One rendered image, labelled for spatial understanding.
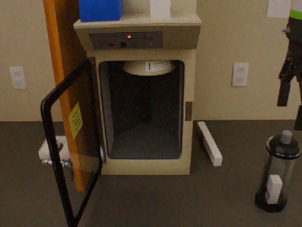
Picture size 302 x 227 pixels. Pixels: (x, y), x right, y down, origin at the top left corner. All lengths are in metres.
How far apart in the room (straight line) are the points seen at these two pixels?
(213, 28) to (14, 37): 0.88
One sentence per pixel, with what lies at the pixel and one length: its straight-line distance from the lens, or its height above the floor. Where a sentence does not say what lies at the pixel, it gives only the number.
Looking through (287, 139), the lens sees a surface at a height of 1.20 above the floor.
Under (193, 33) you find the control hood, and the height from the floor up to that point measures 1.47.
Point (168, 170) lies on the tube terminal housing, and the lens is 1.11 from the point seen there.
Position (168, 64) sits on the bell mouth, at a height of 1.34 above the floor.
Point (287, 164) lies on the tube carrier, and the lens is 0.93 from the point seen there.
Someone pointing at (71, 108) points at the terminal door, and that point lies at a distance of 0.80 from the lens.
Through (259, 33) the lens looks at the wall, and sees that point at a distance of 1.40.
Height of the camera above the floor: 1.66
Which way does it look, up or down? 28 degrees down
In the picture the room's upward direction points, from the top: 2 degrees counter-clockwise
